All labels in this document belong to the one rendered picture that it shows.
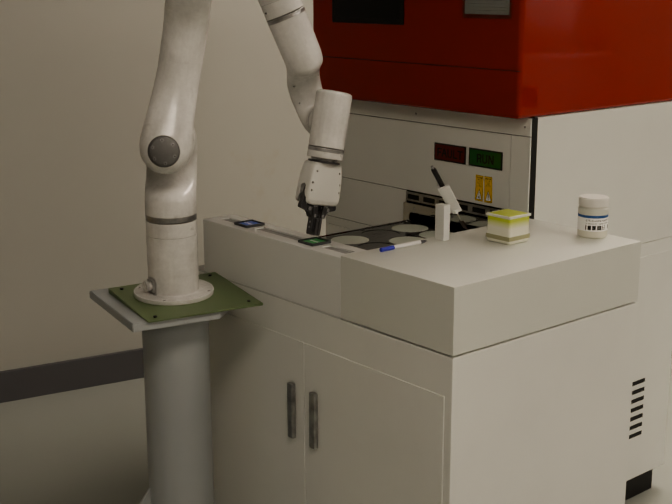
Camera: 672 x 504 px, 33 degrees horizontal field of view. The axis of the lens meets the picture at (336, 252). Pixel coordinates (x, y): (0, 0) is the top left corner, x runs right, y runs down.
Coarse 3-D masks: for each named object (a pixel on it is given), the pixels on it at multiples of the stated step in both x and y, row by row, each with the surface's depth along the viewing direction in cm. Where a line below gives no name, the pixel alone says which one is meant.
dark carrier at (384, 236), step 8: (400, 224) 310; (416, 224) 310; (424, 224) 310; (352, 232) 300; (360, 232) 300; (368, 232) 301; (376, 232) 301; (384, 232) 300; (392, 232) 300; (400, 232) 300; (408, 232) 300; (416, 232) 300; (376, 240) 291; (384, 240) 291; (360, 248) 283; (368, 248) 283
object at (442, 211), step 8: (448, 184) 259; (440, 192) 260; (448, 192) 259; (448, 200) 261; (456, 200) 261; (440, 208) 260; (448, 208) 260; (456, 208) 262; (440, 216) 261; (448, 216) 261; (440, 224) 261; (448, 224) 261; (440, 232) 262; (448, 232) 262
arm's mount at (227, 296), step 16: (112, 288) 271; (128, 288) 271; (224, 288) 272; (240, 288) 272; (128, 304) 260; (144, 304) 260; (192, 304) 260; (208, 304) 260; (224, 304) 260; (240, 304) 260; (256, 304) 260; (160, 320) 249
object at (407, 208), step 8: (408, 208) 319; (416, 208) 316; (424, 208) 314; (432, 208) 311; (408, 216) 319; (432, 216) 312; (456, 216) 304; (464, 216) 302; (472, 216) 300; (480, 216) 300; (472, 224) 300; (480, 224) 298
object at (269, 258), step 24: (240, 216) 292; (216, 240) 285; (240, 240) 277; (264, 240) 269; (288, 240) 264; (216, 264) 287; (240, 264) 279; (264, 264) 271; (288, 264) 263; (312, 264) 256; (336, 264) 249; (264, 288) 272; (288, 288) 265; (312, 288) 258; (336, 288) 251; (336, 312) 252
